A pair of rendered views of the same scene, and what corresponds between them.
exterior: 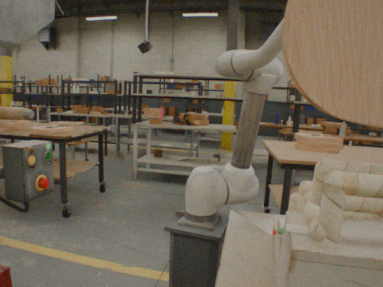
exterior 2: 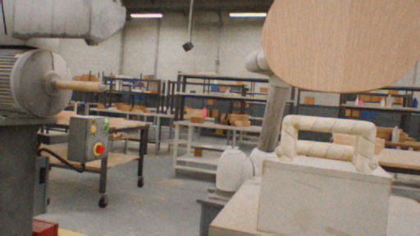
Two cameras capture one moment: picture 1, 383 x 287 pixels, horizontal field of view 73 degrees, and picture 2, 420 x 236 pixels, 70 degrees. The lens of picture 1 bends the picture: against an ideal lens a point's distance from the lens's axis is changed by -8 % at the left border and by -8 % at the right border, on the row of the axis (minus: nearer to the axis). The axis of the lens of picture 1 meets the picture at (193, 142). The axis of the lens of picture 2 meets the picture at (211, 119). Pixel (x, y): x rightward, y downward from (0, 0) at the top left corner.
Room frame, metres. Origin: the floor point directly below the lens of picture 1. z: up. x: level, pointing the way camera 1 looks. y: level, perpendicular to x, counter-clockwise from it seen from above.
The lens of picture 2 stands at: (-0.37, -0.08, 1.22)
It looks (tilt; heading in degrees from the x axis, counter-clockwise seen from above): 3 degrees down; 6
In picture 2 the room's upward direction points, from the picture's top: 5 degrees clockwise
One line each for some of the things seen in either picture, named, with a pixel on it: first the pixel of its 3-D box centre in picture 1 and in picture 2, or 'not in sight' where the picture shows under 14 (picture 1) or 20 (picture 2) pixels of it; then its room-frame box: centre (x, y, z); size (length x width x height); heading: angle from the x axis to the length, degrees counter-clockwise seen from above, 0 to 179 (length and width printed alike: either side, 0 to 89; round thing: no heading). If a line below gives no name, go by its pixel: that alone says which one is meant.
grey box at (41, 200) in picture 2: not in sight; (29, 154); (0.88, 0.85, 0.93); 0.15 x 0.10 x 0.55; 79
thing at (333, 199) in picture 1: (331, 214); (287, 141); (0.36, -0.20, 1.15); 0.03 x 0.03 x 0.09
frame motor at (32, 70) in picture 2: not in sight; (14, 82); (0.73, 0.81, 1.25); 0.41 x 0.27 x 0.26; 79
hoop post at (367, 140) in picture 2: not in sight; (366, 150); (0.31, -0.36, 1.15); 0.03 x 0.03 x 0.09
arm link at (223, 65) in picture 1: (232, 64); (258, 62); (1.22, -0.15, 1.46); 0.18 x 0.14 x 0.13; 26
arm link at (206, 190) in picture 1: (204, 188); (232, 168); (1.32, -0.06, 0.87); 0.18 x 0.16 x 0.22; 116
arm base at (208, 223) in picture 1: (196, 214); (225, 192); (1.32, -0.03, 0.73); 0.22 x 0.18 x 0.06; 72
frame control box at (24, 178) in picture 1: (11, 176); (73, 142); (0.94, 0.68, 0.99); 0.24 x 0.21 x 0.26; 79
